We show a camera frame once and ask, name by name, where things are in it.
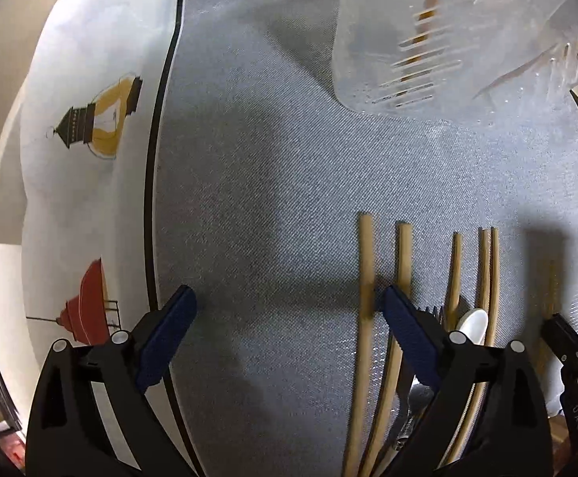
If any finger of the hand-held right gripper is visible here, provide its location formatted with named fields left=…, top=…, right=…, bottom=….
left=539, top=313, right=578, bottom=371

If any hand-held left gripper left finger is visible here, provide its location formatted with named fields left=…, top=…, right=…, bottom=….
left=25, top=285, right=205, bottom=477

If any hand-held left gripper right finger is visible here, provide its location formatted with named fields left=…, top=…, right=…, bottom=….
left=381, top=285, right=553, bottom=477

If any wooden chopstick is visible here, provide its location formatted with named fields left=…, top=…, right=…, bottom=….
left=438, top=227, right=491, bottom=473
left=341, top=213, right=376, bottom=477
left=358, top=223, right=414, bottom=477
left=448, top=227, right=501, bottom=473
left=534, top=257, right=560, bottom=378
left=444, top=231, right=463, bottom=331

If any metal spoon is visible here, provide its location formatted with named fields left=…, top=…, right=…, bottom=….
left=381, top=375, right=436, bottom=475

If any white spoon striped handle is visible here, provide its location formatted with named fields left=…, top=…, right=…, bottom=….
left=455, top=309, right=488, bottom=345

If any clear plastic utensil holder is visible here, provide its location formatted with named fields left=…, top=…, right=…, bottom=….
left=331, top=0, right=578, bottom=115

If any white printed tablecloth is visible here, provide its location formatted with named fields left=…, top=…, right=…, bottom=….
left=18, top=0, right=205, bottom=477

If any grey woven placemat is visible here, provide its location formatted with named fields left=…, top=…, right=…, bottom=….
left=145, top=0, right=578, bottom=477

